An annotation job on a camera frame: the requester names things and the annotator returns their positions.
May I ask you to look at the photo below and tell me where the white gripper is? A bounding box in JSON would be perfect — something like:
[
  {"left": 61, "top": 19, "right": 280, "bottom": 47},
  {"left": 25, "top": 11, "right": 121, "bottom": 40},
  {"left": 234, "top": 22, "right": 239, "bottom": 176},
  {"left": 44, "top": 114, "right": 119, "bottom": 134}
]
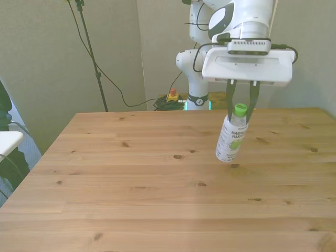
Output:
[{"left": 201, "top": 47, "right": 294, "bottom": 124}]

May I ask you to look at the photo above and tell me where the green-capped plastic water bottle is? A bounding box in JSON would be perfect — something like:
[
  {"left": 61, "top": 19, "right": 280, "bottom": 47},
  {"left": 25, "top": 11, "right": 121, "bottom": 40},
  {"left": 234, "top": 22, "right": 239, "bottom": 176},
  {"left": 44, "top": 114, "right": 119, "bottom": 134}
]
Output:
[{"left": 215, "top": 103, "right": 249, "bottom": 164}]

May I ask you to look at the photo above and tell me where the black tripod stand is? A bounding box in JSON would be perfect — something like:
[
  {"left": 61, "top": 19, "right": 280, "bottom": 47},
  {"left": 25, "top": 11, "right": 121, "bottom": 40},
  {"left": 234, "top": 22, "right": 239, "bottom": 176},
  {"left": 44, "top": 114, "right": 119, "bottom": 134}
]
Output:
[{"left": 74, "top": 0, "right": 109, "bottom": 113}]

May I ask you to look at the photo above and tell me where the yellow emergency stop button box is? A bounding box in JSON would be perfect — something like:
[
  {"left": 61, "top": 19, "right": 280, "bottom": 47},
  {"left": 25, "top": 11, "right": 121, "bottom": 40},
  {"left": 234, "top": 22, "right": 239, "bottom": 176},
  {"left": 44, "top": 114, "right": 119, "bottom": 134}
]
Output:
[{"left": 166, "top": 88, "right": 180, "bottom": 103}]

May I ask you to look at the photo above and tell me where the white side table board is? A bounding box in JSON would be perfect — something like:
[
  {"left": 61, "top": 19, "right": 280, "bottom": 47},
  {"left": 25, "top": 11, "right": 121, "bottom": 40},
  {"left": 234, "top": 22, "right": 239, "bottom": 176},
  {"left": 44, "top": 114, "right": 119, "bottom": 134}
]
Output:
[{"left": 0, "top": 131, "right": 25, "bottom": 156}]

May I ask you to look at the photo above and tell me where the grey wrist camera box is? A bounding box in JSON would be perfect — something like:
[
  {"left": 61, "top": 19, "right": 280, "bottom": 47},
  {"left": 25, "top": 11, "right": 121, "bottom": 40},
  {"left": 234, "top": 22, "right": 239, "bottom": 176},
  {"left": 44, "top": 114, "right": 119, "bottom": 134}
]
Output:
[{"left": 226, "top": 38, "right": 272, "bottom": 57}]

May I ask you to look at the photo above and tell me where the coiled dark green cable bundle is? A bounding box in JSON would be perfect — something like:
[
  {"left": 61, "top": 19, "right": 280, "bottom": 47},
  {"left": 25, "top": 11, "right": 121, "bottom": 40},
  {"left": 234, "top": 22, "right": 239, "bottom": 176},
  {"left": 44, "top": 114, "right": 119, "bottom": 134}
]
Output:
[{"left": 153, "top": 94, "right": 188, "bottom": 112}]

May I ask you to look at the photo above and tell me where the long black cable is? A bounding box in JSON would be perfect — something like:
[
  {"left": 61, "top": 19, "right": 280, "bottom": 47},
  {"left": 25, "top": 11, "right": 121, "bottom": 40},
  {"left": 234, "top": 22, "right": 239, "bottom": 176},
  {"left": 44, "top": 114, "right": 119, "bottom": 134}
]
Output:
[{"left": 66, "top": 0, "right": 169, "bottom": 108}]

